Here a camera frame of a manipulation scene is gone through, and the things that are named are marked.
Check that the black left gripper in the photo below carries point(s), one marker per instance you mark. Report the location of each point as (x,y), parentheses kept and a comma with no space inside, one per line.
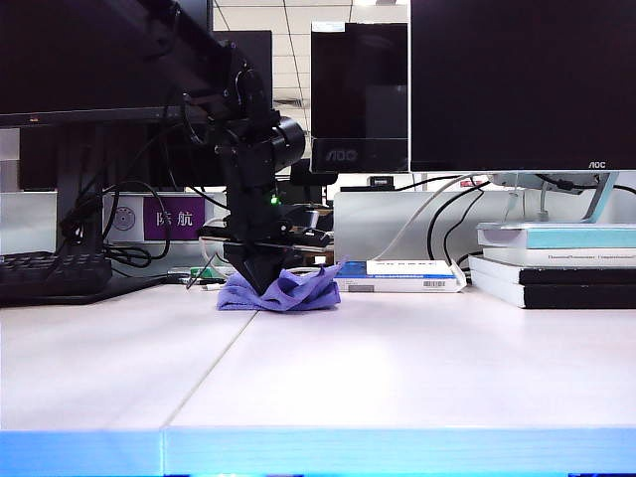
(251,199)

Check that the purple microfiber rag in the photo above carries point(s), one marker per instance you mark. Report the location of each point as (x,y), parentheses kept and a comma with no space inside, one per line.
(308,298)

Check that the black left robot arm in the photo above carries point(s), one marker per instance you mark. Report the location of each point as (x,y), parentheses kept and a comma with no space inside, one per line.
(199,40)

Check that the small green item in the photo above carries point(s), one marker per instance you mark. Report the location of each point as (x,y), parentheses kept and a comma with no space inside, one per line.
(199,272)

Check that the black office chair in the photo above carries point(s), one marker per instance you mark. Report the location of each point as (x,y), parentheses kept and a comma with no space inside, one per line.
(308,181)

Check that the purple white desk name plate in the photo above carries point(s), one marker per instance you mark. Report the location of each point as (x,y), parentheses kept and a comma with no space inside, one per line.
(174,218)

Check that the white desk partition panel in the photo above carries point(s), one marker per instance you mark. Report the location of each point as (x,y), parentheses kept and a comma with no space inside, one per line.
(372,223)

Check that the blue white book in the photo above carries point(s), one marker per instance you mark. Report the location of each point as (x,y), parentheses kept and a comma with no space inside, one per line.
(397,286)

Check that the small black label box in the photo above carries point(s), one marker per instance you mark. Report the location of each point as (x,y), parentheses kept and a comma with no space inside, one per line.
(381,182)

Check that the black AOC monitor rear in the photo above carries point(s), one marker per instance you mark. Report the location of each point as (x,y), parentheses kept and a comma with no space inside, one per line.
(358,89)

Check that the black aoc monitor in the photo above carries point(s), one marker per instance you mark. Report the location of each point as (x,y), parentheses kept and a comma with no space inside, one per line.
(522,84)
(358,89)

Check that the black monitor stand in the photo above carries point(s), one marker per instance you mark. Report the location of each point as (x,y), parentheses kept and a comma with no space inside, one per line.
(79,174)

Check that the black keyboard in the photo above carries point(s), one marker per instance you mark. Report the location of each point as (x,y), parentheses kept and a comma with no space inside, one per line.
(49,273)

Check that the frosted desk partition panel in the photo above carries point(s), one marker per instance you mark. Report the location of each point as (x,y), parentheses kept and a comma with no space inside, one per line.
(25,223)

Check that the black ASUS monitor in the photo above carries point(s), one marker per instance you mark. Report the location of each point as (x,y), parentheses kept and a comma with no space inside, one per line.
(74,49)

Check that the teal cover book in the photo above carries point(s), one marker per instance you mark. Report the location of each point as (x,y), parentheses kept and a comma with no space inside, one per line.
(571,238)

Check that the black spine book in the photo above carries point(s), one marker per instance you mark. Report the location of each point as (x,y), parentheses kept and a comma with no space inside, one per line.
(576,276)
(576,297)

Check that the white teal monitor stand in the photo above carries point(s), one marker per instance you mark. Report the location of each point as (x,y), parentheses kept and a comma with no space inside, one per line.
(598,199)

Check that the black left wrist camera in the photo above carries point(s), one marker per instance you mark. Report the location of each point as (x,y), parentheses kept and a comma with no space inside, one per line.
(308,233)

